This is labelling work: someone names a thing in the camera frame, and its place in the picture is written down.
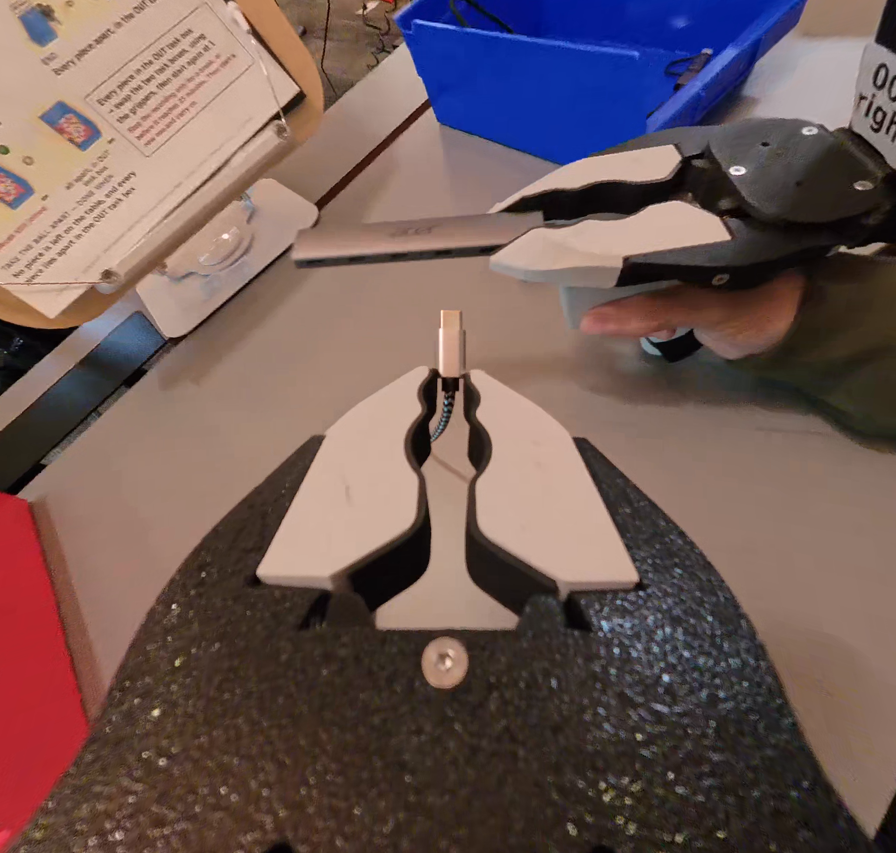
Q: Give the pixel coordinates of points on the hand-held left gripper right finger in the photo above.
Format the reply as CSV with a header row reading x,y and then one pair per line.
x,y
546,503

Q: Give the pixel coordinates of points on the grey usb hub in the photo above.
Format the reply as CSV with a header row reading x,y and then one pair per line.
x,y
392,237

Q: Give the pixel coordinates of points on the printed instruction sheet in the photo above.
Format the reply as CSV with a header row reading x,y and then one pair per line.
x,y
105,97

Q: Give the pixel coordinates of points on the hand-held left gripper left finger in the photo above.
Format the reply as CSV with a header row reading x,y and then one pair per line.
x,y
350,496

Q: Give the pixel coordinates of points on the red plastic bin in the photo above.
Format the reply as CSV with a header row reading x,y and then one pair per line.
x,y
35,657

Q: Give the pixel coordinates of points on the instruction sheet on stand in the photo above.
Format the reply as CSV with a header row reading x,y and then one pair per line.
x,y
308,76

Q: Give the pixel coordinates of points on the blue plastic bin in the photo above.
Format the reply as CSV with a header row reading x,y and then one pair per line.
x,y
560,97

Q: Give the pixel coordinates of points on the silver stand base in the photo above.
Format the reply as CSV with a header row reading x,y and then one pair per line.
x,y
280,223

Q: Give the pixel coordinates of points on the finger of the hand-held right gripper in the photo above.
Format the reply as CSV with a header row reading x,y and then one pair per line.
x,y
616,244
609,167

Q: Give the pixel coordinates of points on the person's right hand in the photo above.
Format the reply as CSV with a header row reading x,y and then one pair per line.
x,y
735,317

